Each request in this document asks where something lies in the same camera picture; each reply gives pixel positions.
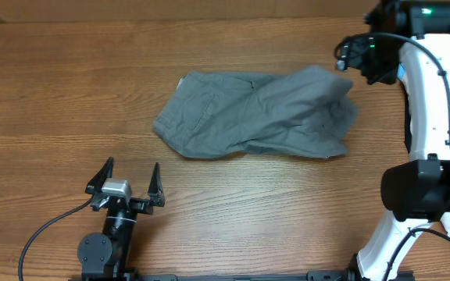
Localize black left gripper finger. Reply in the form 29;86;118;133
148;162;166;207
85;157;114;194

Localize grey shorts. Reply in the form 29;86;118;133
153;66;358;159

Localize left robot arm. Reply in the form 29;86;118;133
77;157;165;280

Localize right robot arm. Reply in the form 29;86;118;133
307;0;450;280

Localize light blue cloth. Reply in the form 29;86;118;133
397;64;408;88

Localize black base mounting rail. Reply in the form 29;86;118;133
68;269;416;281

